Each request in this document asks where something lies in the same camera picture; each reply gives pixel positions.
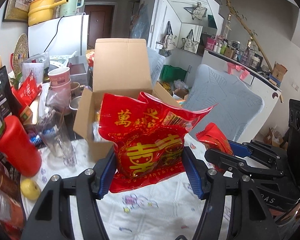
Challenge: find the small red candy packet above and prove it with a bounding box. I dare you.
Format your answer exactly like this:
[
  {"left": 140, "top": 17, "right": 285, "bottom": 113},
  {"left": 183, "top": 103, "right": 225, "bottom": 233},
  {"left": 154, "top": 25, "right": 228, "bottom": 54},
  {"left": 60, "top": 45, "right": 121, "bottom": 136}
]
[{"left": 195, "top": 122, "right": 235, "bottom": 173}]

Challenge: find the large red candy bag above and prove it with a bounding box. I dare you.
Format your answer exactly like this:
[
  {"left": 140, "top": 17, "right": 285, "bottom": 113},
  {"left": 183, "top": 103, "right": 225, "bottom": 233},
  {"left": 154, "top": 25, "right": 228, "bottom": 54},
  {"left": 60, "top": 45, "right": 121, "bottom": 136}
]
[{"left": 98, "top": 92, "right": 213, "bottom": 193}]

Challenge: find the yellow green fruit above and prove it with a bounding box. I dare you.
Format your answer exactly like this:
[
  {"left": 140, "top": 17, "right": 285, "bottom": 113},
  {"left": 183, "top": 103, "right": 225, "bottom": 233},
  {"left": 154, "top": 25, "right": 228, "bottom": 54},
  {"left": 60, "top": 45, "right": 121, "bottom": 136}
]
[{"left": 20, "top": 178, "right": 41, "bottom": 201}]

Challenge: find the red plastic canister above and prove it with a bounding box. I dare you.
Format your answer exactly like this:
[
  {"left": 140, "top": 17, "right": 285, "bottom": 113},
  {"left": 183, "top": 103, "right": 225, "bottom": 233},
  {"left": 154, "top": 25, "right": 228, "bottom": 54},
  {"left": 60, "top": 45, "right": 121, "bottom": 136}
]
[{"left": 0, "top": 115, "right": 42, "bottom": 177}]

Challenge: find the glass mug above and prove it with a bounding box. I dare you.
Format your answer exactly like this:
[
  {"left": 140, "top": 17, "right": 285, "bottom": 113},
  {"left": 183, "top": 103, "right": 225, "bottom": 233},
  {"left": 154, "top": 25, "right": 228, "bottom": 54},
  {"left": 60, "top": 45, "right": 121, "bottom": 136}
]
[{"left": 37, "top": 109, "right": 77, "bottom": 167}]

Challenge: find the pink paper cup stack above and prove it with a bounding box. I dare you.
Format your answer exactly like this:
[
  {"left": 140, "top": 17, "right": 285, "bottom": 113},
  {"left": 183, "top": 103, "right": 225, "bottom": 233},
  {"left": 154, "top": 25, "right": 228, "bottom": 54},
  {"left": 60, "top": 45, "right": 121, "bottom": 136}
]
[{"left": 48, "top": 67, "right": 71, "bottom": 109}]

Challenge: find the red foil packet upright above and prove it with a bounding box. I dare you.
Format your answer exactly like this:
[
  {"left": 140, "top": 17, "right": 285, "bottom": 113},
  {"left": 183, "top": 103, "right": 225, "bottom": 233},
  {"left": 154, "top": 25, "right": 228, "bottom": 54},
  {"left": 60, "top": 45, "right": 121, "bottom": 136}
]
[{"left": 11, "top": 72, "right": 42, "bottom": 106}]

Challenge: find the black standing pouch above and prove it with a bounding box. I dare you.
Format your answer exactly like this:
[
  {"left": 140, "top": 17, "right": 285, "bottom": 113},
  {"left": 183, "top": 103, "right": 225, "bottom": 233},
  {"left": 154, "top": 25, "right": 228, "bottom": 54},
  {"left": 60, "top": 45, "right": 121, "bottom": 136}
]
[{"left": 0, "top": 66, "right": 21, "bottom": 118}]

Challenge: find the green storage bin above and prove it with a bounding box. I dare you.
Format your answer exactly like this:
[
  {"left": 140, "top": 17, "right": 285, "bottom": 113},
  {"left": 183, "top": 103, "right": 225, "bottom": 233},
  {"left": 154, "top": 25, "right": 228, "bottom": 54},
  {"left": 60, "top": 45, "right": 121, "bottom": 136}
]
[{"left": 159, "top": 65, "right": 187, "bottom": 82}]

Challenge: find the open cardboard box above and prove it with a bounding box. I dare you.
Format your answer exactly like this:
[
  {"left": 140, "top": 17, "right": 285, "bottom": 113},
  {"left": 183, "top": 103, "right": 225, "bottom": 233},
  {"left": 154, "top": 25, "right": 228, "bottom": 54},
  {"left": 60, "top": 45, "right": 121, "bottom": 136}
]
[{"left": 73, "top": 38, "right": 179, "bottom": 163}]

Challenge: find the woven round mat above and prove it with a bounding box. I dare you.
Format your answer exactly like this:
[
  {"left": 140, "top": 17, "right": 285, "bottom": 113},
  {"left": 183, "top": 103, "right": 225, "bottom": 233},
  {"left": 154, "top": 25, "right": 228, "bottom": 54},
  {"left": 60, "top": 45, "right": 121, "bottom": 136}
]
[{"left": 12, "top": 33, "right": 29, "bottom": 75}]

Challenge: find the white refrigerator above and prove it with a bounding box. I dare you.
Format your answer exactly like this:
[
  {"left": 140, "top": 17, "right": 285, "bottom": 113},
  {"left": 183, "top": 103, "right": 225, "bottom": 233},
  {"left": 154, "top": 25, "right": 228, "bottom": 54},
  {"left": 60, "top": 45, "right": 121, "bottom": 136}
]
[{"left": 28, "top": 14, "right": 89, "bottom": 56}]

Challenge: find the brown entrance door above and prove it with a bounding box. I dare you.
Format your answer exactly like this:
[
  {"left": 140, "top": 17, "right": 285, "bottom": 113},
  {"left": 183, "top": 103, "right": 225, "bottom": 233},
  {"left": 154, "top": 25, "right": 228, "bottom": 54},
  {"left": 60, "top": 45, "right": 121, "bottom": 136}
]
[{"left": 84, "top": 4, "right": 114, "bottom": 49}]

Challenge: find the yellow pot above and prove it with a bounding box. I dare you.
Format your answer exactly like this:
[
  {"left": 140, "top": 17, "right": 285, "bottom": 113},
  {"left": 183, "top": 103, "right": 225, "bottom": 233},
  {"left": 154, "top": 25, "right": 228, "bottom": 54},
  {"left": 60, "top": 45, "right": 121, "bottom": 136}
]
[{"left": 28, "top": 0, "right": 69, "bottom": 27}]

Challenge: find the light green electric kettle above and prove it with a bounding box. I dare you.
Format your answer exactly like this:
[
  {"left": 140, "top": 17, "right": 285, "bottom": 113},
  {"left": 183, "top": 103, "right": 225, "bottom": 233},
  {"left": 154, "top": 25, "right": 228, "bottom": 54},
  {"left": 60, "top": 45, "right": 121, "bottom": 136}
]
[{"left": 59, "top": 0, "right": 84, "bottom": 17}]

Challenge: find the gold framed picture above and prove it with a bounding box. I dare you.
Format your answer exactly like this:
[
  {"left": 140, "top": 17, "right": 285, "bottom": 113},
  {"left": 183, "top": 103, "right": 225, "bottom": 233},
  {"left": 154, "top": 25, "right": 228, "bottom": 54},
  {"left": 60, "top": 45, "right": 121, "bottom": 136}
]
[{"left": 2, "top": 0, "right": 30, "bottom": 22}]

